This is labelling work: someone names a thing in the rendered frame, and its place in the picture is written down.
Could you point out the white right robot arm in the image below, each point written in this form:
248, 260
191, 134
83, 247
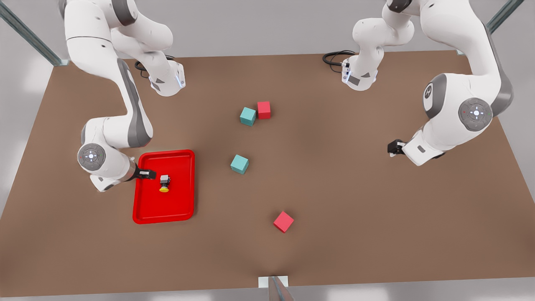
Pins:
104, 50

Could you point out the red cube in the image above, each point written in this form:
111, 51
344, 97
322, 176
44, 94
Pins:
283, 222
263, 110

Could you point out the small grey yellow-capped object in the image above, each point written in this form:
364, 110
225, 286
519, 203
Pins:
164, 182

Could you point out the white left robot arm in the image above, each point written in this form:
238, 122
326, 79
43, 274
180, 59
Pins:
455, 37

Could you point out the teal cube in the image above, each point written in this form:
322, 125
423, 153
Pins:
247, 116
239, 164

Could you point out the red plastic tray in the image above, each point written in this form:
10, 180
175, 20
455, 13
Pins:
175, 205

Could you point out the silver frame post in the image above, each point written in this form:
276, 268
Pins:
503, 14
29, 35
276, 288

